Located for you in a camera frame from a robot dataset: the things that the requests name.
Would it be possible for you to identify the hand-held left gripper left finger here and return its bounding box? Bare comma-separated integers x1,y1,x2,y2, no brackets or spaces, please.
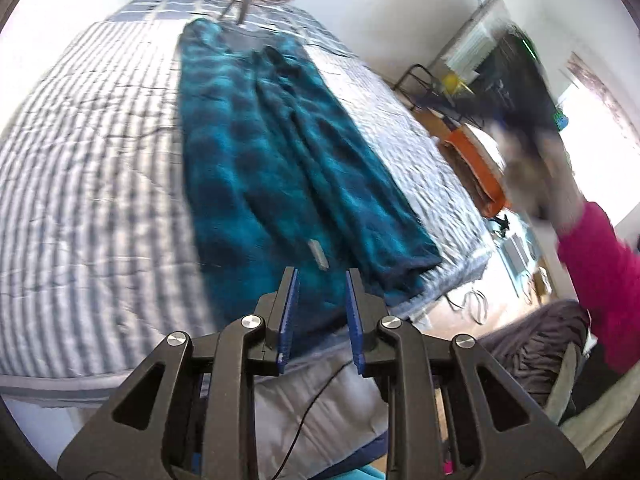
57,266,301,480

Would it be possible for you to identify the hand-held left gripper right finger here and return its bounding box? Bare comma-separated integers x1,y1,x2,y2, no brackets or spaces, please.
345,267,586,480

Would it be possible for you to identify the teal plaid fleece garment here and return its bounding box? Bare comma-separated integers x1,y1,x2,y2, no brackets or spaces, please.
177,17,443,361

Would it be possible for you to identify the person's right forearm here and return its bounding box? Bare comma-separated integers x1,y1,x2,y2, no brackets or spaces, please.
556,201,640,377

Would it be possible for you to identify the black metal clothes rack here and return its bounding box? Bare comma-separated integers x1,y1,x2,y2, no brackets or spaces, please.
395,0,508,111

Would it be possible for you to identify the person's right hand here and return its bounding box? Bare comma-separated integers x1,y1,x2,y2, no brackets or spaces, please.
492,120,587,235

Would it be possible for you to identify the floral window valance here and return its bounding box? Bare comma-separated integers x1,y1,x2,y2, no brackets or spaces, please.
567,52,640,156

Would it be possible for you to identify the striped hanging towel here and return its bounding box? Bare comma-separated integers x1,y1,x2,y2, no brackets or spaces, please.
442,0,506,83

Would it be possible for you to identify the yellow box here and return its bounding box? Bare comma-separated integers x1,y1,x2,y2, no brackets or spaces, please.
442,72,473,96

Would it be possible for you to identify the window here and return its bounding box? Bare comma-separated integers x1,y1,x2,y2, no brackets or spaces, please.
560,80,640,241

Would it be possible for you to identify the grey fleece cloth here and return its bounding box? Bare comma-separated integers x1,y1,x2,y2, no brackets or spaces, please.
477,300,598,411

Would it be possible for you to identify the blue white striped quilt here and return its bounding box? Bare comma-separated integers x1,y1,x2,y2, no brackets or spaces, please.
0,2,493,466

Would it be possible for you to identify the beige cloth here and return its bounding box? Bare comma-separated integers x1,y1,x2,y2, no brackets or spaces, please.
547,345,640,463

